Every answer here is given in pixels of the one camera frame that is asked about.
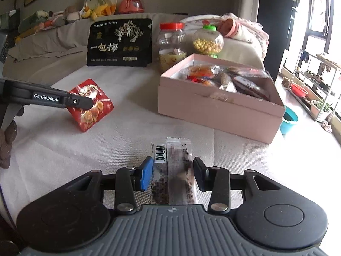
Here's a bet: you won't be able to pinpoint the green-lid jar of yellow balls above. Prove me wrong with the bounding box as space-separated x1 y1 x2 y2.
192 24 224 58

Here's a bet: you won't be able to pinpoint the pink cardboard box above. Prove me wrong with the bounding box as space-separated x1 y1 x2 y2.
157 53 285 144

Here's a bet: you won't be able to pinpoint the potted flower plant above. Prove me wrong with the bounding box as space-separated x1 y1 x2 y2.
310 99 333 119

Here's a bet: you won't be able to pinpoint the metal shelf rack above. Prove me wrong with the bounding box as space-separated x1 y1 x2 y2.
286 51 341 123

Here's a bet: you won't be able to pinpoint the orange cake packet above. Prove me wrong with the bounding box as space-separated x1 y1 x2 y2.
184 64 216 84

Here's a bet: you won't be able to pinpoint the snack packets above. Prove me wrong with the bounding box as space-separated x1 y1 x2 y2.
234 75 270 100

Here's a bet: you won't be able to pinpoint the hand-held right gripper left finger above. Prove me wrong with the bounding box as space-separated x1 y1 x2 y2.
79 157 154 215

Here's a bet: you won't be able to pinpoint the small red snack packet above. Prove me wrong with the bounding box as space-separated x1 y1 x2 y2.
65 79 114 132

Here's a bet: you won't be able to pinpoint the large black snack bag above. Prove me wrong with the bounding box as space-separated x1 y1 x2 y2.
86 18 153 68

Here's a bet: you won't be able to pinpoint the teal plastic bucket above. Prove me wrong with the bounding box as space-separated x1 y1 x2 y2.
279 106 299 135

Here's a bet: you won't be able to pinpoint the grey plush toy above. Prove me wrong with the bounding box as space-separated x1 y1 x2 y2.
62 5 83 23

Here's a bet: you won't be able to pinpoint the yellow plush toy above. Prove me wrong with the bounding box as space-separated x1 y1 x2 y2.
81 4 116 21

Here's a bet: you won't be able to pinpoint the person's left hand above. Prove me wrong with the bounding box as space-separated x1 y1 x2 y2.
0 123 19 169

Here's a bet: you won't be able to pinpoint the red plastic basin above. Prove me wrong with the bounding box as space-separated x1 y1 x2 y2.
290 83 309 98

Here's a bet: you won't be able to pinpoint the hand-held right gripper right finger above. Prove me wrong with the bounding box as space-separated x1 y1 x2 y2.
192 157 279 215

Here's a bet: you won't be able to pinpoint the dark flat object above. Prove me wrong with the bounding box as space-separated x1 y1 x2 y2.
0 9 21 30

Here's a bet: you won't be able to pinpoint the red-lid clear plastic jar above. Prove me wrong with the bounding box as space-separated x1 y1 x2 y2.
158 22 187 73

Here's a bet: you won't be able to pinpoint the dark snack packet white label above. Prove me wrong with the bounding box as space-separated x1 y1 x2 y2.
150 136 199 206

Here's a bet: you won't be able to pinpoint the orange toy helmet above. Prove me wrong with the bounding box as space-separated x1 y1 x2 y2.
118 0 146 14

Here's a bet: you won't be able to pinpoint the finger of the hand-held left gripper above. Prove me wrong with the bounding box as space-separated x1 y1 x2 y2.
65 93 96 111

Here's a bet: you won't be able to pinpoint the rolled pink cloth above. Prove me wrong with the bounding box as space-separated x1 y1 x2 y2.
218 18 243 38

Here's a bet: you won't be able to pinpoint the pink and white plush toy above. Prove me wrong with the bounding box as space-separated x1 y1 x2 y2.
40 12 66 28

